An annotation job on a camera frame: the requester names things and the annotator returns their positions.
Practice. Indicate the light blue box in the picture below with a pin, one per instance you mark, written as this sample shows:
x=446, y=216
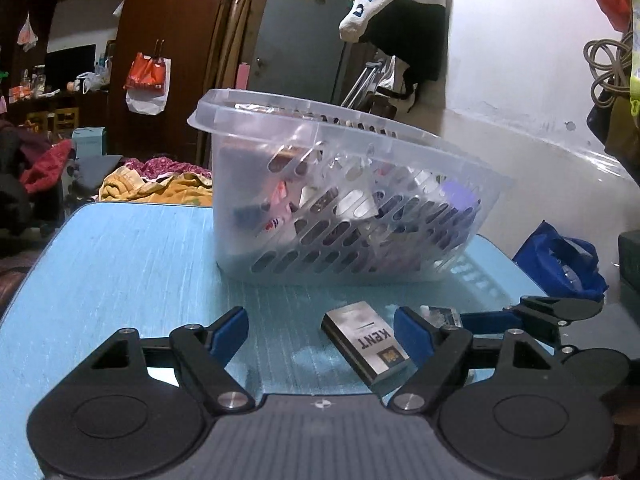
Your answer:
x=89, y=141

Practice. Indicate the pink and white plastic bag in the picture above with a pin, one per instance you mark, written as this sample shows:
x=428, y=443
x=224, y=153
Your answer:
x=27, y=35

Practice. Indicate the dark hanging bag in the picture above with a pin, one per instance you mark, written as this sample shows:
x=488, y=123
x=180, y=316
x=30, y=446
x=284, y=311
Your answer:
x=617, y=135

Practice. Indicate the grey door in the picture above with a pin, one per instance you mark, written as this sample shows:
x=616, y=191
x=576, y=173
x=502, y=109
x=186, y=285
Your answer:
x=295, y=35

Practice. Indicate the small dark silver pack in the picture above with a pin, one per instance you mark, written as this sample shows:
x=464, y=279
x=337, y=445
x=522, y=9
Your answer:
x=442, y=316

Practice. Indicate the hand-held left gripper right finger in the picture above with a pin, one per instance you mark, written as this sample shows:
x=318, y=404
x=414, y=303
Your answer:
x=412, y=332

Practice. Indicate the silver cigarette pack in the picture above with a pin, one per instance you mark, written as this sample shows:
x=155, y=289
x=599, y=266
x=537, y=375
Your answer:
x=367, y=345

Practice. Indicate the clear plastic slotted basket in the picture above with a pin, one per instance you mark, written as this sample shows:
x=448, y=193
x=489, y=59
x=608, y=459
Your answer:
x=350, y=185

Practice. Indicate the yellow cloth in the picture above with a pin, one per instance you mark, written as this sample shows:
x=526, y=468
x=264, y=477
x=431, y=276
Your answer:
x=150, y=190

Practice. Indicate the brown wooden wardrobe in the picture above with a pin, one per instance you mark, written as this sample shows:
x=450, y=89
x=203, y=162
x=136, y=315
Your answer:
x=170, y=10

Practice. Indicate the metal crutches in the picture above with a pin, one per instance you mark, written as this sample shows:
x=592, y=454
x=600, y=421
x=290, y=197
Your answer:
x=365, y=85

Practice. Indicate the dark box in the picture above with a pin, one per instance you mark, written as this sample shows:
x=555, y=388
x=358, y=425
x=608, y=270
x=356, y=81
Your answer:
x=630, y=265

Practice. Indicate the red knitted cloth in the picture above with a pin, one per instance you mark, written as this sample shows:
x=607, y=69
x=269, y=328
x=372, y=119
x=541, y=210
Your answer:
x=47, y=165

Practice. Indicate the black hanging garment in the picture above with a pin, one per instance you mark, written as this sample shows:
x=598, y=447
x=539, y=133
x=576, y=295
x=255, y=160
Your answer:
x=420, y=45

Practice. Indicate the dark grey cushion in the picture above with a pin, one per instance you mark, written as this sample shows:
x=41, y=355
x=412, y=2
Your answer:
x=97, y=175

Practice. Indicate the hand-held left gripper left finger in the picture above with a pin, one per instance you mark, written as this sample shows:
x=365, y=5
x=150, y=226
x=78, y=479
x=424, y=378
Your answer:
x=231, y=330

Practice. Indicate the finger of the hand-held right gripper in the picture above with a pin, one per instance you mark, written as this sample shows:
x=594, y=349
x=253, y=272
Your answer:
x=487, y=322
x=542, y=337

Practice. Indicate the red and white plastic bag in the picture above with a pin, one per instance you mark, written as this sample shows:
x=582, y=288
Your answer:
x=146, y=80

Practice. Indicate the black television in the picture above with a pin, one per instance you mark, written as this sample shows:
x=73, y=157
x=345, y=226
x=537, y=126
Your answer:
x=70, y=67

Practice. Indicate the pink floral blanket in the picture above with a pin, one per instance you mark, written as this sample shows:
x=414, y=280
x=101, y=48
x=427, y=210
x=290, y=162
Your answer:
x=165, y=166

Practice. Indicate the blue fabric bag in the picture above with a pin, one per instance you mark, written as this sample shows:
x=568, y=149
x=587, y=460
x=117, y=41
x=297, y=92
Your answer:
x=560, y=265

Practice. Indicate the wooden boards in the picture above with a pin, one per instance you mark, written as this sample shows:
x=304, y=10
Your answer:
x=225, y=60

